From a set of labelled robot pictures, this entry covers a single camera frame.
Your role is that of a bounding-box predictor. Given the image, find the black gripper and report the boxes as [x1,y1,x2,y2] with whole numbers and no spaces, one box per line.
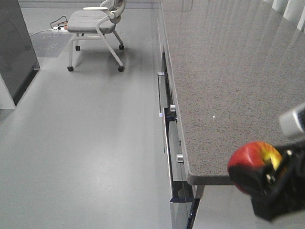
[228,141,305,221]

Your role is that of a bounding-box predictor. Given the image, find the red yellow apple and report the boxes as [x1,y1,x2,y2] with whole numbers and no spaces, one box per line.
[227,141,283,194]

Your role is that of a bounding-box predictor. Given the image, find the white grey office chair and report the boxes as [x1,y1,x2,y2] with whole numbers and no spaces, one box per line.
[67,0,126,72]

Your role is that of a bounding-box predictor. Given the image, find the white power strip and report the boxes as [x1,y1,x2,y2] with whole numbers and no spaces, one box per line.
[57,27,68,31]

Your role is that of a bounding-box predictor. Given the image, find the grey kitchen island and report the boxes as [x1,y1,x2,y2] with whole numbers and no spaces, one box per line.
[0,0,40,109]

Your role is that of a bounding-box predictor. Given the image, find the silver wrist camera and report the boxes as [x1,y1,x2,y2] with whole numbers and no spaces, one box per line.
[279,103,305,139]

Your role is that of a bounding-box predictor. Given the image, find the silver oven handle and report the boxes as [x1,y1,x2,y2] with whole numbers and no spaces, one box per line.
[157,72,164,117]

